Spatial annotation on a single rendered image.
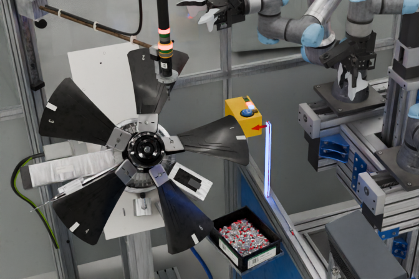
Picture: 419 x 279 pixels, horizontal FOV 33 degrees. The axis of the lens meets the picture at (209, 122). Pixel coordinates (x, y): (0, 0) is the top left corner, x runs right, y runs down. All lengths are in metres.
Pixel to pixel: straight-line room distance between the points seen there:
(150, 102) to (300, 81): 1.13
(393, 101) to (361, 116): 0.22
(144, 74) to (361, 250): 0.96
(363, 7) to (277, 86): 1.32
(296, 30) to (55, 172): 0.93
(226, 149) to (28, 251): 1.43
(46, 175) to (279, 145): 1.42
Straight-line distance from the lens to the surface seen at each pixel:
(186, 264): 3.64
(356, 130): 2.91
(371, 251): 1.95
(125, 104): 2.62
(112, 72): 2.64
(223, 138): 2.44
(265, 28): 2.34
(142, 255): 2.81
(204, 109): 3.24
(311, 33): 2.28
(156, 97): 2.39
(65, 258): 3.40
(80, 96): 2.34
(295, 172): 3.66
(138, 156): 2.33
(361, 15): 2.07
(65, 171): 2.47
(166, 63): 2.22
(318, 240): 3.47
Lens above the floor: 2.59
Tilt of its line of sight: 34 degrees down
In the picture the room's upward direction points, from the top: 2 degrees counter-clockwise
